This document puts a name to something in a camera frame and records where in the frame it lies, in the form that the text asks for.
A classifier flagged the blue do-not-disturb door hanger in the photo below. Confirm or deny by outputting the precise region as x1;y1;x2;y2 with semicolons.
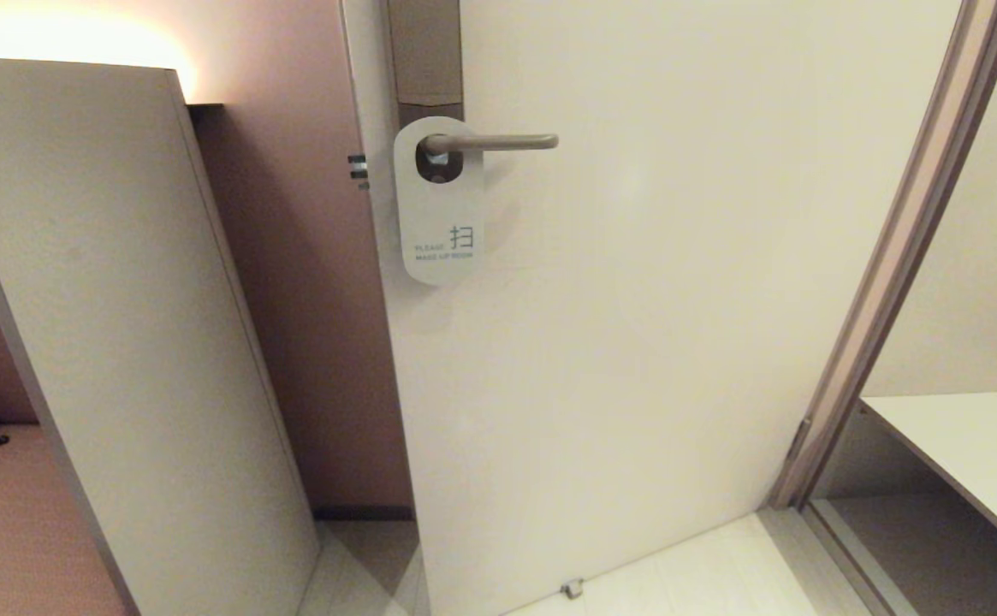
393;116;486;287

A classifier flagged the white door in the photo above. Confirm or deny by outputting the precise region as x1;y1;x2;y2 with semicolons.
340;0;970;616

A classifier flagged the brown door lock plate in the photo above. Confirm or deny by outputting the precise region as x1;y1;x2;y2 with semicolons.
385;0;465;182

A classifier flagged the dark baseboard strip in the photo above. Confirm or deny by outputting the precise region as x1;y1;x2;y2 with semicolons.
313;506;418;521

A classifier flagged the beige cabinet panel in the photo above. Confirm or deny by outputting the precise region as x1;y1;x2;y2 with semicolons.
0;57;322;616

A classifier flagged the white shelf board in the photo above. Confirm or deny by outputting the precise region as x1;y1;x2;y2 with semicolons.
858;387;997;572

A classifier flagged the brown leather chair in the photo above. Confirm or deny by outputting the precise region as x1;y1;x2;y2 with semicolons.
0;423;127;616

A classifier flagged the metal door handle lever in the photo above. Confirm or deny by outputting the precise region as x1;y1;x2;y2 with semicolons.
424;133;561;157

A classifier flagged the brown door frame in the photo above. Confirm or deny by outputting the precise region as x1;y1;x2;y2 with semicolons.
769;0;997;508

